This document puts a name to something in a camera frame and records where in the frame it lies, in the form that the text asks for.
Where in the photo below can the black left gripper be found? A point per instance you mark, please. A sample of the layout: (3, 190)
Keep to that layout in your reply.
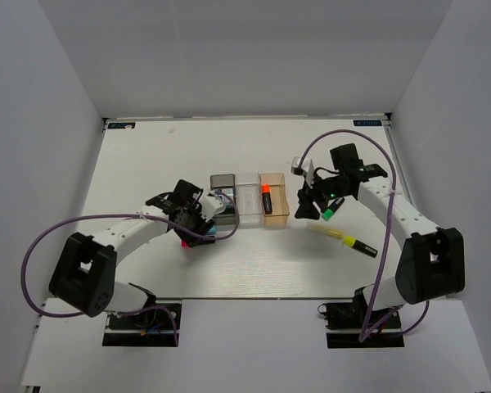
(203, 226)

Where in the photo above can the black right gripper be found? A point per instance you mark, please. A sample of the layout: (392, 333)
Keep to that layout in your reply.
(306, 196)

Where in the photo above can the blue highlighter pen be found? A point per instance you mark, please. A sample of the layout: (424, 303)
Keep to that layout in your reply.
(212, 231)

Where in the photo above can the green black highlighter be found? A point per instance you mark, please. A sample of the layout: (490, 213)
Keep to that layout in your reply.
(332, 208)

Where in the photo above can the orange black highlighter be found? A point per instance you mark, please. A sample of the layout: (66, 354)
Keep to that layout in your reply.
(266, 199)

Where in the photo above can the yellow black highlighter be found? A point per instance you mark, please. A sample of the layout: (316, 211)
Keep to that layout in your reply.
(359, 246)

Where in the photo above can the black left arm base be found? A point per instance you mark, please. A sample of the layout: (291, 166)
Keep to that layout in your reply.
(151, 329)

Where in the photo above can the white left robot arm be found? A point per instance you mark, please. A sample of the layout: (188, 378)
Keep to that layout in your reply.
(84, 276)

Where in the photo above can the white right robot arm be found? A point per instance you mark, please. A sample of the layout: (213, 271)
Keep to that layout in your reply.
(431, 263)

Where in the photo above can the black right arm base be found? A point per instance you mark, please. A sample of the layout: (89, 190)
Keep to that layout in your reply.
(344, 322)

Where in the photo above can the orange plastic container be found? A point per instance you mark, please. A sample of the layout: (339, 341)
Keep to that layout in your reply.
(277, 190)

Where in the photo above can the dark grey plastic container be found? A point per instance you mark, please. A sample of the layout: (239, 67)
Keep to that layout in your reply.
(224, 186)

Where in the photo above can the clear plastic container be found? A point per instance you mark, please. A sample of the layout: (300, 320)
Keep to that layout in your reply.
(248, 200)

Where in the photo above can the right corner label sticker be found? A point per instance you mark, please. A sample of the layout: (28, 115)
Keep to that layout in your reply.
(367, 123)

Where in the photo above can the corner label sticker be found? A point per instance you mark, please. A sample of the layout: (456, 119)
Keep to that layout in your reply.
(121, 125)
(367, 123)

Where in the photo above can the left corner label sticker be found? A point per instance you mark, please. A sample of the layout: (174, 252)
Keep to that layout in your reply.
(121, 125)

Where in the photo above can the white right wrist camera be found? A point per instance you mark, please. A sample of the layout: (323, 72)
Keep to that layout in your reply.
(304, 168)

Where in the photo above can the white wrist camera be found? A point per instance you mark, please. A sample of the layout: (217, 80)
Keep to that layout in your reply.
(304, 168)
(211, 206)

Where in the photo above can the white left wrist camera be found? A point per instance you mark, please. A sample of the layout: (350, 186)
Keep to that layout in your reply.
(211, 206)

